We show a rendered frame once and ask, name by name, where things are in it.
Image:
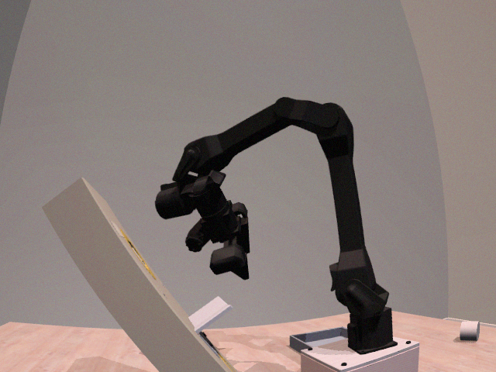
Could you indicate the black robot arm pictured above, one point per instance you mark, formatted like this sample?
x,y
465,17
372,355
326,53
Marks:
x,y
370,327

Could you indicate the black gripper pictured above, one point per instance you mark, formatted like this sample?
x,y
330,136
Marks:
x,y
233,231

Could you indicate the beige service panel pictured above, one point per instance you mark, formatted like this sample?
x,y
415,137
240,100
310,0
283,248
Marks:
x,y
131,291

